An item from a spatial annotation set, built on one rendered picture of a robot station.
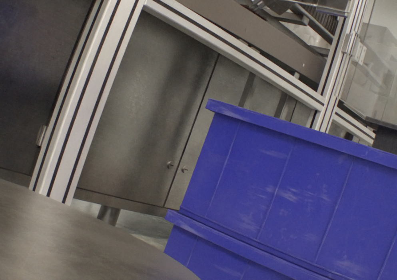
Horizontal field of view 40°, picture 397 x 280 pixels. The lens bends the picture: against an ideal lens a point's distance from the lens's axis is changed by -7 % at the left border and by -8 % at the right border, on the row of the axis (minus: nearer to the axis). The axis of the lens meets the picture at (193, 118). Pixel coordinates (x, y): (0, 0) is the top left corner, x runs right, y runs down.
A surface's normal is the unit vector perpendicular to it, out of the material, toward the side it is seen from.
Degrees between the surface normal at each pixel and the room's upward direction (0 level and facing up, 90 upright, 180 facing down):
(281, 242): 90
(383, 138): 90
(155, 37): 90
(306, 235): 90
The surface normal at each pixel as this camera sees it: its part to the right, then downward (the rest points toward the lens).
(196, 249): -0.59, -0.25
